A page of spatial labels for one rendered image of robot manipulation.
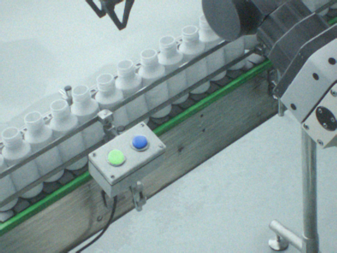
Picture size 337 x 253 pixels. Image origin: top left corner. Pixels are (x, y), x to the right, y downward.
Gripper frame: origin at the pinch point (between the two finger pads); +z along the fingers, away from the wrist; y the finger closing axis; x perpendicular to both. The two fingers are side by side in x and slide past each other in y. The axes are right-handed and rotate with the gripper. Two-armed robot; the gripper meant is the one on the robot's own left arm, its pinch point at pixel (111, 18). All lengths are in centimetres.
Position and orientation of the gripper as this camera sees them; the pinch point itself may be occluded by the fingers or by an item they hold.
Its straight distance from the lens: 142.9
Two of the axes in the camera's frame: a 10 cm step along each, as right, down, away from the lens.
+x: 7.8, -4.9, 3.7
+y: 6.0, 4.6, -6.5
